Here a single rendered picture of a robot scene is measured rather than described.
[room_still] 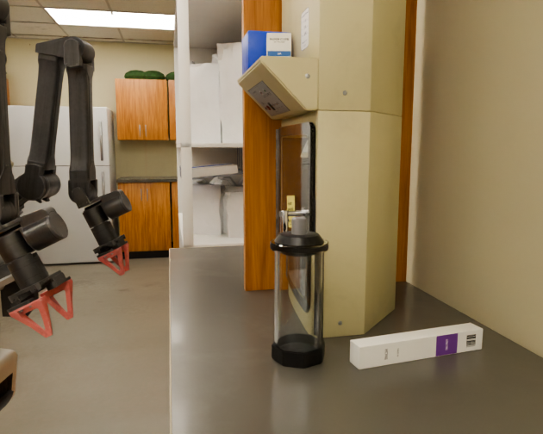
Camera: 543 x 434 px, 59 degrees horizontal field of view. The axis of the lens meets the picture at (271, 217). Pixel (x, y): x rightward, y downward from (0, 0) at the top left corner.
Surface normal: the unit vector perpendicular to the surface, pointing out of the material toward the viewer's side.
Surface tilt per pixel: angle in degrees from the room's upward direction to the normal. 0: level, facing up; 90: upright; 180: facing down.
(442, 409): 0
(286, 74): 90
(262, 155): 90
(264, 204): 90
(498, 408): 0
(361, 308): 90
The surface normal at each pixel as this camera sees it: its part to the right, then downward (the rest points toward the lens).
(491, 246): -0.98, 0.03
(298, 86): 0.21, 0.14
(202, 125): -0.28, 0.22
